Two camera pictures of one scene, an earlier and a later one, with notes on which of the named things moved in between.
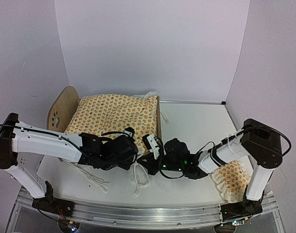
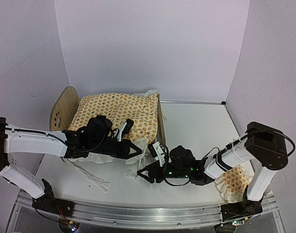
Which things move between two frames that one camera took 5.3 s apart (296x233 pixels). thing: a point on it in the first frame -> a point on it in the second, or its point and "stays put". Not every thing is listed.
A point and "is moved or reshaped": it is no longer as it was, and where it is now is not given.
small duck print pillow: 231,179 stays put
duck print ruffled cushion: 97,114 stays put
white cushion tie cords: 102,184 stays put
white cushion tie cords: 137,191 is moved or reshaped
